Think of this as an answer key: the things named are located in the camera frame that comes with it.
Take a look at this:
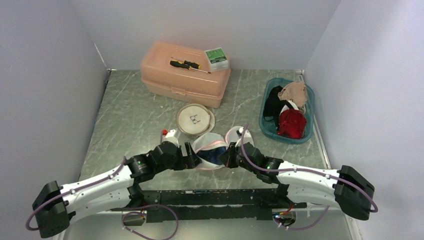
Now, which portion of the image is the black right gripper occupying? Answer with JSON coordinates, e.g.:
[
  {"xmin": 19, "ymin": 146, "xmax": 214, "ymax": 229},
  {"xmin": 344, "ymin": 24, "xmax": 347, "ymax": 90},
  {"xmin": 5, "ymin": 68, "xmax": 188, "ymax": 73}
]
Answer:
[{"xmin": 217, "ymin": 141, "xmax": 258, "ymax": 174}]

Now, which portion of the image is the navy blue bra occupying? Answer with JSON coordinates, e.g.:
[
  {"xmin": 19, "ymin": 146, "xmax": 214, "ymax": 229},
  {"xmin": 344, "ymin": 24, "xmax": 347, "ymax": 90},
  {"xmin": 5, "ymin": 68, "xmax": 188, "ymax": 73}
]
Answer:
[{"xmin": 197, "ymin": 146, "xmax": 227, "ymax": 165}]

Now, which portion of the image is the white mesh laundry bag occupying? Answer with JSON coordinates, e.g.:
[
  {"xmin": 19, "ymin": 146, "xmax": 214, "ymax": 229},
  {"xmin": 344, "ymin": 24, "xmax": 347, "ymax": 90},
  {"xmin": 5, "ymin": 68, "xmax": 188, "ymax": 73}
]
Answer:
[{"xmin": 175, "ymin": 103, "xmax": 216, "ymax": 136}]

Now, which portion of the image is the red lace bra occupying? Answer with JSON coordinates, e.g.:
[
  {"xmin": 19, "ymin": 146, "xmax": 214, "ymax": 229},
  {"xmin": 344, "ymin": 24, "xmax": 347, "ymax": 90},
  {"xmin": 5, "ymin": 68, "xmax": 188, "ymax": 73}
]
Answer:
[{"xmin": 277, "ymin": 108, "xmax": 307, "ymax": 139}]

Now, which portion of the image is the black white bra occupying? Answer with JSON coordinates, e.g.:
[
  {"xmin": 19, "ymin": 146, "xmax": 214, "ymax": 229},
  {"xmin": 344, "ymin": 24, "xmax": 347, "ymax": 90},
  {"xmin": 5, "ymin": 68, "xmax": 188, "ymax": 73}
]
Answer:
[{"xmin": 279, "ymin": 100, "xmax": 299, "ymax": 115}]

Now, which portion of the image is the beige pink bra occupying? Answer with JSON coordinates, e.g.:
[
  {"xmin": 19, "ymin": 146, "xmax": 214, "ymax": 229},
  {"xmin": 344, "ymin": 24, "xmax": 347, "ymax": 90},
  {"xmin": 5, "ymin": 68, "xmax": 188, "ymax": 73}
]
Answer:
[{"xmin": 277, "ymin": 81, "xmax": 308, "ymax": 108}]

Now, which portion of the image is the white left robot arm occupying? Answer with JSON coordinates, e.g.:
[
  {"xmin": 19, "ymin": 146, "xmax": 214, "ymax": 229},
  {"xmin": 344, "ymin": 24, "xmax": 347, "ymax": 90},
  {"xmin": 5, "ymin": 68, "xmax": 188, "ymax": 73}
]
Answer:
[{"xmin": 25, "ymin": 141, "xmax": 202, "ymax": 239}]

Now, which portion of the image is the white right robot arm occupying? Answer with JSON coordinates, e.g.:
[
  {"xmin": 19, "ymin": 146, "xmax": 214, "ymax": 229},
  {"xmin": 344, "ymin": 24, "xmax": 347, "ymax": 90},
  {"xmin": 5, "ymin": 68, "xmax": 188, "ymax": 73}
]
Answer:
[{"xmin": 217, "ymin": 143, "xmax": 378, "ymax": 221}]

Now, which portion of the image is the teal plastic bin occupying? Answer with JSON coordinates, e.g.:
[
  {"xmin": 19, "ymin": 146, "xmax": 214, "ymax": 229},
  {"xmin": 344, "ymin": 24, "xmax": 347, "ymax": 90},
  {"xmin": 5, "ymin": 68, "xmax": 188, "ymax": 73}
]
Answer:
[{"xmin": 258, "ymin": 77, "xmax": 315, "ymax": 144}]

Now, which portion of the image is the black cloth garment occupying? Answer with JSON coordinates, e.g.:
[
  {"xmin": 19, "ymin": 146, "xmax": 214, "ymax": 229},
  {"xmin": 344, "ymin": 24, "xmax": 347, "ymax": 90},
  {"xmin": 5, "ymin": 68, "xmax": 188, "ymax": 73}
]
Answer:
[{"xmin": 263, "ymin": 85, "xmax": 285, "ymax": 130}]

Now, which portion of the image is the pink plastic toolbox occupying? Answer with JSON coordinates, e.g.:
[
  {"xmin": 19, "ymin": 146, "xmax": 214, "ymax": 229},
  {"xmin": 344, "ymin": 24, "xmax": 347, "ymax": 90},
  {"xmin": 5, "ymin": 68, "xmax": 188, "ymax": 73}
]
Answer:
[{"xmin": 140, "ymin": 41, "xmax": 231, "ymax": 108}]

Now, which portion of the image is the black yellow screwdriver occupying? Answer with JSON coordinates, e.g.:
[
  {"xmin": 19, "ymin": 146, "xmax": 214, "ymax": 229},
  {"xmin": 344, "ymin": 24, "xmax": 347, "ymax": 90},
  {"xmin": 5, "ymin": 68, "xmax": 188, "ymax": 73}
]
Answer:
[{"xmin": 169, "ymin": 57, "xmax": 211, "ymax": 74}]

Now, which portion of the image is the green white small box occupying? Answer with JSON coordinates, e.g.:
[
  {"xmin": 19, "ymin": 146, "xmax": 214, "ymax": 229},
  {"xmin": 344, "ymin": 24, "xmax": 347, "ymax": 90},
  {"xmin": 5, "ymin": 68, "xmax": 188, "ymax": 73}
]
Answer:
[{"xmin": 204, "ymin": 47, "xmax": 230, "ymax": 73}]

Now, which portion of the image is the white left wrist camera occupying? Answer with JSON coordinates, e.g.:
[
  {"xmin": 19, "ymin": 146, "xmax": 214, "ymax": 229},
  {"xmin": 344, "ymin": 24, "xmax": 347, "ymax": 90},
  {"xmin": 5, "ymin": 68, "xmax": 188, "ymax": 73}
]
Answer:
[{"xmin": 160, "ymin": 129, "xmax": 181, "ymax": 147}]

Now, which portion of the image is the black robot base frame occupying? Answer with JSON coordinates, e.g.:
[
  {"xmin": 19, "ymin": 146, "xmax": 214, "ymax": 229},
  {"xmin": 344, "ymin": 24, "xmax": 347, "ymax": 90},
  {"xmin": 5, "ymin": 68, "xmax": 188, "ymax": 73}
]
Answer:
[{"xmin": 113, "ymin": 186, "xmax": 307, "ymax": 223}]

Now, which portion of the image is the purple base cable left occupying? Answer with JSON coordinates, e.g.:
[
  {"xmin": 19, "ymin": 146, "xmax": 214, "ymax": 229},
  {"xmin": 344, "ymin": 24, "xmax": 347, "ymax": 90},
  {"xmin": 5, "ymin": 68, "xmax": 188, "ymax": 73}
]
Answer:
[{"xmin": 121, "ymin": 202, "xmax": 179, "ymax": 240}]

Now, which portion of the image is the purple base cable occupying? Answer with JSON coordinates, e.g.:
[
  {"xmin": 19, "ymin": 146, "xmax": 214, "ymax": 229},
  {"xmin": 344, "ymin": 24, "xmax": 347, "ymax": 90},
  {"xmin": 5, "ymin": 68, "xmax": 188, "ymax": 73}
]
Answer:
[
  {"xmin": 121, "ymin": 202, "xmax": 179, "ymax": 240},
  {"xmin": 273, "ymin": 205, "xmax": 330, "ymax": 232}
]

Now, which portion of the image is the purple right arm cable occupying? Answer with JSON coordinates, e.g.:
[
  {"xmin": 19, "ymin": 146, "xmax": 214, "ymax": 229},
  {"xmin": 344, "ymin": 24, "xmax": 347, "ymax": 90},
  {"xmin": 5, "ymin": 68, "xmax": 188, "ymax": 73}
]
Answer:
[{"xmin": 240, "ymin": 124, "xmax": 379, "ymax": 214}]

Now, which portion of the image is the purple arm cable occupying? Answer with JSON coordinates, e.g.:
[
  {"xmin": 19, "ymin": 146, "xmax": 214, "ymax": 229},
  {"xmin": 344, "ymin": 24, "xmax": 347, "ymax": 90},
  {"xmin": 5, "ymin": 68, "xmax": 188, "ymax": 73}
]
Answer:
[
  {"xmin": 25, "ymin": 130, "xmax": 165, "ymax": 231},
  {"xmin": 240, "ymin": 124, "xmax": 379, "ymax": 214}
]

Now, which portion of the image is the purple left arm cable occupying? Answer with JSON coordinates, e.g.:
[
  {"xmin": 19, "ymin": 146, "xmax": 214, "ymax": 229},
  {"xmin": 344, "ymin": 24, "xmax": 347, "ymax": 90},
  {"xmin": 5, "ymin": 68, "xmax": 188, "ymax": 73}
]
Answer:
[{"xmin": 25, "ymin": 130, "xmax": 165, "ymax": 231}]

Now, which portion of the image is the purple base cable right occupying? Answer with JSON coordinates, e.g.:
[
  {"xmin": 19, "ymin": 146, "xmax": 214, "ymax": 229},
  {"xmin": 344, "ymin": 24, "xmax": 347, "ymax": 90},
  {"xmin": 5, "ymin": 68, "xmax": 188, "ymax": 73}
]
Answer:
[{"xmin": 273, "ymin": 205, "xmax": 330, "ymax": 232}]

